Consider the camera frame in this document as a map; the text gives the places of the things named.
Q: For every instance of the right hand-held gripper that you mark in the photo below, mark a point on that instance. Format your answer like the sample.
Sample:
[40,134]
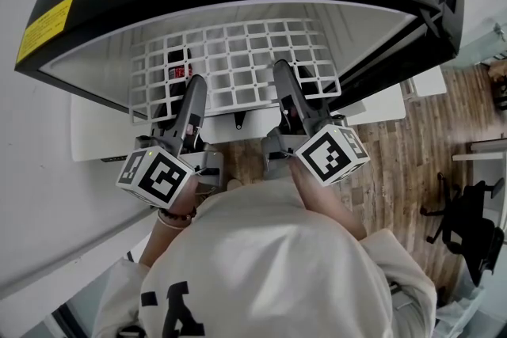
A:
[332,156]

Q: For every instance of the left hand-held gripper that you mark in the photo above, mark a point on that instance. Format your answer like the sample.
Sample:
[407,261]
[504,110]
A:
[158,176]

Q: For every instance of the white wire fridge shelf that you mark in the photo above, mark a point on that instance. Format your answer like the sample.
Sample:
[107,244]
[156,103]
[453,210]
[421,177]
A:
[233,107]

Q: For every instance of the person's right forearm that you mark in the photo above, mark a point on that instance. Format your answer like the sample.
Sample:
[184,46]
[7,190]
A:
[328,206]

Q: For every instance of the person's left forearm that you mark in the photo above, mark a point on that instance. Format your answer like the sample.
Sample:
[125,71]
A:
[158,245]

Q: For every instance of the dark cola bottle red cap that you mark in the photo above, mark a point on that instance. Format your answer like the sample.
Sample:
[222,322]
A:
[177,72]

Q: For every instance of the black power strip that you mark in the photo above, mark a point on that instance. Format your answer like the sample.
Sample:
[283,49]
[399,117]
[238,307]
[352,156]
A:
[115,159]

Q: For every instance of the person's left shoe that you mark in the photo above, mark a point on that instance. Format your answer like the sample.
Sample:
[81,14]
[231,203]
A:
[233,184]

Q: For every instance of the yellow warning sticker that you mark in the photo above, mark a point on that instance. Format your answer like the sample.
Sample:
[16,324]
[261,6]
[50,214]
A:
[43,29]

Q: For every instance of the person's white sweatshirt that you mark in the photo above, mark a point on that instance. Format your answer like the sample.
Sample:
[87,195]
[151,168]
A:
[269,265]

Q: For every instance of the frosted glass door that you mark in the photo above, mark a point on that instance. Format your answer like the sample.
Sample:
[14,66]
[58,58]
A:
[481,47]

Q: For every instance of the brown cardboard box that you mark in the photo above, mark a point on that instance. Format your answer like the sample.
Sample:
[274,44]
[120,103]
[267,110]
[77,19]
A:
[500,71]

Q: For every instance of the black office chair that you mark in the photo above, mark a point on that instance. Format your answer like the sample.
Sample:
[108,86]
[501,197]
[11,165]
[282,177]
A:
[471,225]

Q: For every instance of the white plastic bag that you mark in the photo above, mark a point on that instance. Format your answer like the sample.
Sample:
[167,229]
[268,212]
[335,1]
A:
[459,312]

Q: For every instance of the black window frame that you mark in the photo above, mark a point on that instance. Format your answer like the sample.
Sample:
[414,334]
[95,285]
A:
[65,324]

